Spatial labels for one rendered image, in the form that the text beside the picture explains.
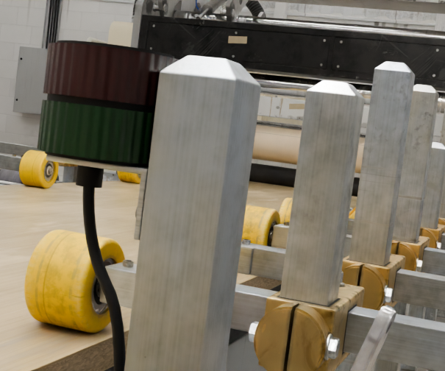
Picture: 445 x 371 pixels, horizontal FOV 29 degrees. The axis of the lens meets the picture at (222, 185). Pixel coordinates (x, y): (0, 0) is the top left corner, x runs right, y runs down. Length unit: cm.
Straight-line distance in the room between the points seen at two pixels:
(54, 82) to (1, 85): 1078
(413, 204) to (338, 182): 50
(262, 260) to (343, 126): 35
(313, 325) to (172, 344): 22
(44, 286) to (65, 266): 2
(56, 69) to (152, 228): 8
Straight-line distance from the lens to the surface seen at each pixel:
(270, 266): 92
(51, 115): 37
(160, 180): 36
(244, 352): 122
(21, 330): 72
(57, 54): 38
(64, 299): 70
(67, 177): 249
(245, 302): 66
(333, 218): 59
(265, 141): 302
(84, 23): 1063
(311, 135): 60
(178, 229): 36
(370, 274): 82
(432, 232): 133
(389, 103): 84
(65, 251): 71
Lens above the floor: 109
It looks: 4 degrees down
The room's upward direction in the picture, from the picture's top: 7 degrees clockwise
